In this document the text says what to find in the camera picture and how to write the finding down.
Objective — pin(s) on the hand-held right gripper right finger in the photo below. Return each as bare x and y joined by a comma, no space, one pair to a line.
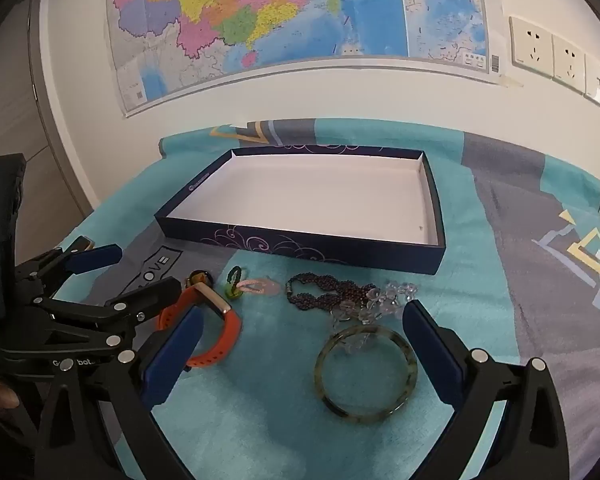
430,355

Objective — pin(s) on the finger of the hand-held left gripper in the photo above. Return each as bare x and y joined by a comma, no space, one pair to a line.
97,256
150,295

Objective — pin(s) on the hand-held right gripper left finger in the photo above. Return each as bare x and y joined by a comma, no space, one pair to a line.
172,355

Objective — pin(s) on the orange smart watch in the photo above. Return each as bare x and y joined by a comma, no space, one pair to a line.
230,330

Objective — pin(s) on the green mottled bangle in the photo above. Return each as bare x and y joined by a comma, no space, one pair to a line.
325,385

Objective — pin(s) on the pink hair clip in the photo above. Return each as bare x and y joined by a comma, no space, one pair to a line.
260,287

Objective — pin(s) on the dark blue shallow box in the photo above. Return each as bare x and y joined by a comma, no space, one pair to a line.
305,195

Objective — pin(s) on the teal and grey printed blanket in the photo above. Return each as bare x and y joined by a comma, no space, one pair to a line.
480,260

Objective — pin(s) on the grey wooden door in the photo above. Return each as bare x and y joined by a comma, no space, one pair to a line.
10,110

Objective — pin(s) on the colourful wall map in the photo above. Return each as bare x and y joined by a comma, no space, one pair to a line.
280,10

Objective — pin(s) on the white wall socket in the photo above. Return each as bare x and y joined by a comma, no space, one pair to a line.
531,47
570,64
596,81

